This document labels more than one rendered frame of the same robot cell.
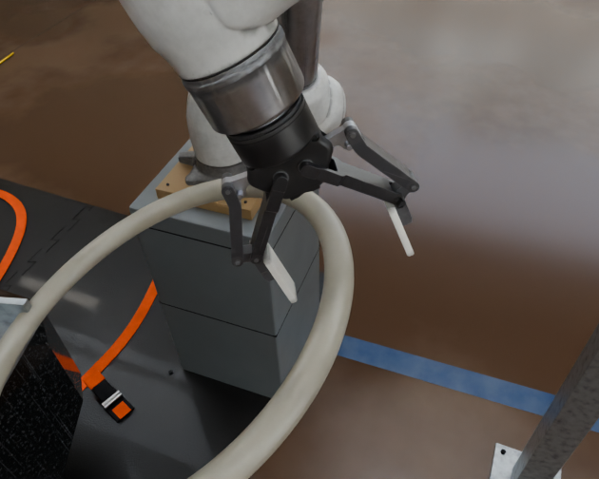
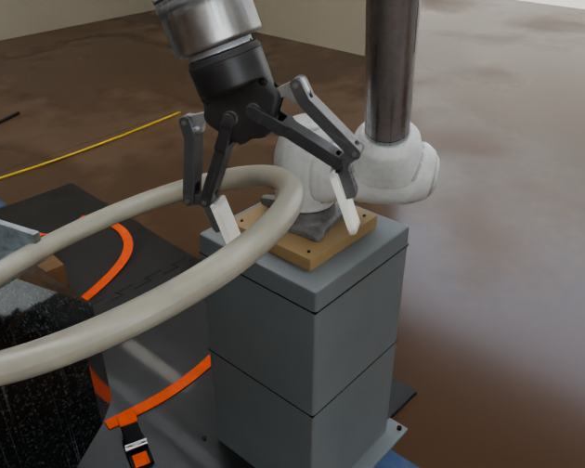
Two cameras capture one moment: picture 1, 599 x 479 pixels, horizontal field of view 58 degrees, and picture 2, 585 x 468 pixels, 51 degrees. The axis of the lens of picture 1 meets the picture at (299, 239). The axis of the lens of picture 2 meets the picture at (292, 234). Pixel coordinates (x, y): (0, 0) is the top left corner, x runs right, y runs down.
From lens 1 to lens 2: 29 cm
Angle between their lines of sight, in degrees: 20
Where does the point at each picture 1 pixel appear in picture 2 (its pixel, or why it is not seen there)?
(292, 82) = (238, 19)
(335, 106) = (422, 172)
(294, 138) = (235, 71)
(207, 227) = (264, 267)
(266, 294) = (309, 359)
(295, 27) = (382, 74)
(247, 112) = (192, 34)
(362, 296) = (444, 425)
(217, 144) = not seen: hidden behind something
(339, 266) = (268, 216)
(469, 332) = not seen: outside the picture
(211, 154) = not seen: hidden behind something
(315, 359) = (198, 271)
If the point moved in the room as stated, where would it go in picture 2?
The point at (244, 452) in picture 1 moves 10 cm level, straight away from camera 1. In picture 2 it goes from (97, 322) to (132, 256)
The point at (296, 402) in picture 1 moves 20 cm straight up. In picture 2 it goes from (162, 297) to (130, 63)
